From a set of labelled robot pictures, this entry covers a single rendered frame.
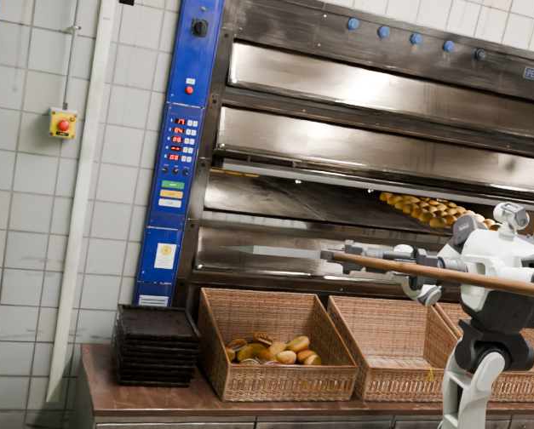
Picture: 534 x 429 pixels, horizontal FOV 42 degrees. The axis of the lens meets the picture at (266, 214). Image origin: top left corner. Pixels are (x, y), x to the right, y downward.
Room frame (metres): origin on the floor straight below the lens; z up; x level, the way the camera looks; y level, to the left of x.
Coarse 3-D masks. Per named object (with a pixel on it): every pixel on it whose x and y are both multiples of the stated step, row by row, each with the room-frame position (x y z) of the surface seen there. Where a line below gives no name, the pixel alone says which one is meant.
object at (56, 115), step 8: (56, 112) 2.50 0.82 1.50; (64, 112) 2.51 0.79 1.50; (72, 112) 2.53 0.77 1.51; (56, 120) 2.50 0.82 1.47; (48, 128) 2.52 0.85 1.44; (56, 128) 2.50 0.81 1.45; (72, 128) 2.52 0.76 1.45; (56, 136) 2.51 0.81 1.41; (64, 136) 2.51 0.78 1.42; (72, 136) 2.52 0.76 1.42
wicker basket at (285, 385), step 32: (224, 320) 2.80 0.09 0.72; (256, 320) 2.86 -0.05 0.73; (288, 320) 2.92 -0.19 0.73; (320, 320) 2.91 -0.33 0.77; (224, 352) 2.43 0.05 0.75; (320, 352) 2.85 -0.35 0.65; (224, 384) 2.39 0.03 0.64; (256, 384) 2.54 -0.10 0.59; (288, 384) 2.60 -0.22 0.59; (352, 384) 2.58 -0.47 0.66
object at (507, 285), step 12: (336, 252) 2.34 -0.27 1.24; (360, 264) 2.16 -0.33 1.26; (372, 264) 2.09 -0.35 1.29; (384, 264) 2.03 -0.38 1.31; (396, 264) 1.98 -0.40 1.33; (408, 264) 1.94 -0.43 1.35; (432, 276) 1.82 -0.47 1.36; (444, 276) 1.77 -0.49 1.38; (456, 276) 1.72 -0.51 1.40; (468, 276) 1.68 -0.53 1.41; (480, 276) 1.65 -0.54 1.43; (492, 288) 1.60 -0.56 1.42; (504, 288) 1.56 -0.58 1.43; (516, 288) 1.53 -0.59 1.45; (528, 288) 1.50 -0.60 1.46
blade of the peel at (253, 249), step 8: (232, 248) 2.51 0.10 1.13; (240, 248) 2.43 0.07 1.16; (248, 248) 2.36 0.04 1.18; (256, 248) 2.32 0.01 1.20; (264, 248) 2.33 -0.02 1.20; (272, 248) 2.34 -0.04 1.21; (280, 248) 2.36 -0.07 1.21; (296, 256) 2.38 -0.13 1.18; (304, 256) 2.39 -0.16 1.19; (312, 256) 2.40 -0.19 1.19
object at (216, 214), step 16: (208, 208) 2.87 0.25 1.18; (256, 224) 2.90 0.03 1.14; (272, 224) 2.93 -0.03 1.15; (288, 224) 2.95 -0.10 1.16; (304, 224) 2.98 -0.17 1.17; (320, 224) 3.01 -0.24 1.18; (336, 224) 3.06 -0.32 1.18; (352, 224) 3.12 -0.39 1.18; (416, 240) 3.21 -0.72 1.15; (432, 240) 3.24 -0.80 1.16; (448, 240) 3.27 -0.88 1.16
